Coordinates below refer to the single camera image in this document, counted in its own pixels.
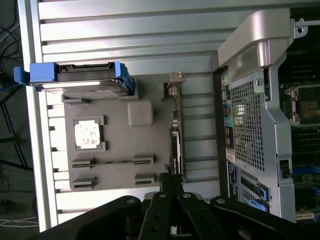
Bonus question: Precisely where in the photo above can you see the silver CPU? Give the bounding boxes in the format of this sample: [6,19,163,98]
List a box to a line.
[74,119,102,150]

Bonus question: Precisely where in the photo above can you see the CPU socket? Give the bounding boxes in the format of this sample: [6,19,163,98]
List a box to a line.
[284,84,320,126]

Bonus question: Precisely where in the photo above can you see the green motherboard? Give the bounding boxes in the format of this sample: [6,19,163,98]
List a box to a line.
[278,82,320,223]

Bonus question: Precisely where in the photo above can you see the white floor cable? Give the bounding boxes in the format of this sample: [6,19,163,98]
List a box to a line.
[0,216,40,228]

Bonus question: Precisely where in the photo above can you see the grey parts rack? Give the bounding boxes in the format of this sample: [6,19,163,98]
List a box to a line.
[61,72,187,191]

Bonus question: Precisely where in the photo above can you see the black floor tripod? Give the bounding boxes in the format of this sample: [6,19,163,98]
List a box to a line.
[0,84,34,173]

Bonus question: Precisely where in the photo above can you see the black floor cable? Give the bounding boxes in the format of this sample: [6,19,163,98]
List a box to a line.
[0,14,23,66]

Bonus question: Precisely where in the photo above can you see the hard disk in blue caddy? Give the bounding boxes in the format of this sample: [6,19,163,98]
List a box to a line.
[13,61,139,101]

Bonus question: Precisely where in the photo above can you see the grey case handle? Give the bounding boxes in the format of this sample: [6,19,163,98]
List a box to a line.
[217,11,293,82]

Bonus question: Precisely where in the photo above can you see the open black PC case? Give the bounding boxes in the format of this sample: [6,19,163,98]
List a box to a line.
[209,7,320,223]

